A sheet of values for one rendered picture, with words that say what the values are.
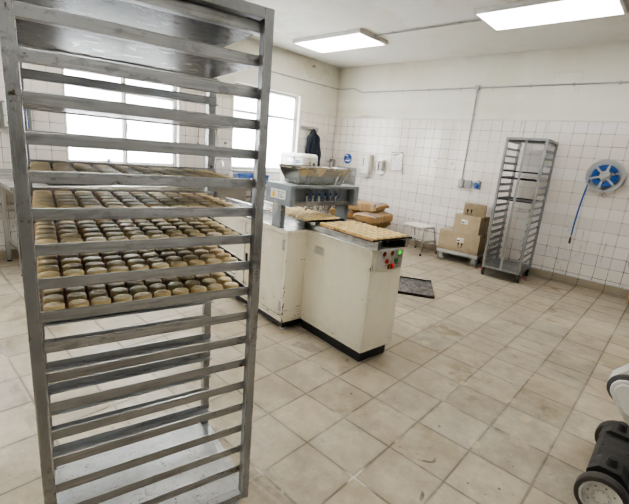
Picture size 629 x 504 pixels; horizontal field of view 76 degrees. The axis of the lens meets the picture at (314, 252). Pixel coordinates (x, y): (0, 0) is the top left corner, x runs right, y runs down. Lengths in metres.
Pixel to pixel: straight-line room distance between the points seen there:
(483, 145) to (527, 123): 0.64
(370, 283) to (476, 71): 4.76
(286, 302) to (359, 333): 0.68
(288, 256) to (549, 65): 4.69
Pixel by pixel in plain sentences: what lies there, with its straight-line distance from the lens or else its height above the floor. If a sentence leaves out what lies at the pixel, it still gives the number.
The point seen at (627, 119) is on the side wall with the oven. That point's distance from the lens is 6.32.
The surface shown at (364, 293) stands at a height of 0.53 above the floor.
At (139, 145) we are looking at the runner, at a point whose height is 1.41.
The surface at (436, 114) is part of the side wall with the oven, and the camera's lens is 7.06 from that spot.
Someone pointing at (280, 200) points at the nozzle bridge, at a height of 1.05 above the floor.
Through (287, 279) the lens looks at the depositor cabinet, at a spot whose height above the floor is 0.45.
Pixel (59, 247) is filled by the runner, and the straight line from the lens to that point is 1.21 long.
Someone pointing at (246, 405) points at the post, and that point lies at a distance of 1.56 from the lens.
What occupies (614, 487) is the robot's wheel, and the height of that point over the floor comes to 0.19.
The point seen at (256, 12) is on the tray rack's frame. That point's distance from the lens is 1.31.
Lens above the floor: 1.44
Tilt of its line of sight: 14 degrees down
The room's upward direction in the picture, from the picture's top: 5 degrees clockwise
